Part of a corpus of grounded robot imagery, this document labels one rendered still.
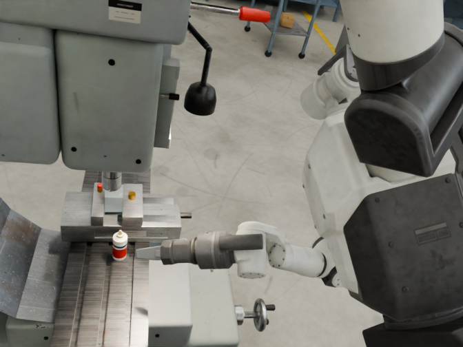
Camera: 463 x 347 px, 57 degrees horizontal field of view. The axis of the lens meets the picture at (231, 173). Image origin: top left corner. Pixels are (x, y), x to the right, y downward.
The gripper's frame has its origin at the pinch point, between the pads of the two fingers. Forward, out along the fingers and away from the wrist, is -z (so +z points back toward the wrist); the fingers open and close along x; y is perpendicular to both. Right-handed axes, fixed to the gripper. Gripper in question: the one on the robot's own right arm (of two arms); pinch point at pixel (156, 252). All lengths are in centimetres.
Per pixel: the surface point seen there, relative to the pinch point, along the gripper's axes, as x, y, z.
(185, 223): -161, -10, -43
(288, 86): -347, -155, 20
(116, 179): 3.1, -17.9, -8.9
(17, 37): 40, -38, -8
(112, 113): 23.8, -28.0, 0.7
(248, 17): 30, -41, 29
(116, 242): -14.0, -2.4, -17.3
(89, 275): -12.8, 6.4, -24.8
